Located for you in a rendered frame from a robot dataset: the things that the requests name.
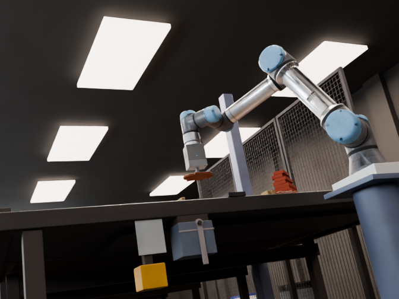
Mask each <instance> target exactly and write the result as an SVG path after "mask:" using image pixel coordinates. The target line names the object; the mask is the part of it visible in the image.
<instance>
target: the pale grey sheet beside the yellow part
mask: <svg viewBox="0 0 399 299"><path fill-rule="evenodd" d="M135 230H136V235H137V244H138V254H139V256H142V255H152V254H158V253H166V252H167V251H166V243H165V239H164V231H163V223H162V219H154V220H140V221H135Z"/></svg>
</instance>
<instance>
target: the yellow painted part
mask: <svg viewBox="0 0 399 299"><path fill-rule="evenodd" d="M141 257H142V265H141V266H139V267H137V268H135V269H134V276H135V286H136V292H143V291H151V290H158V289H162V288H165V287H167V286H168V283H167V275H166V267H165V263H155V264H153V256H152V255H142V256H141Z"/></svg>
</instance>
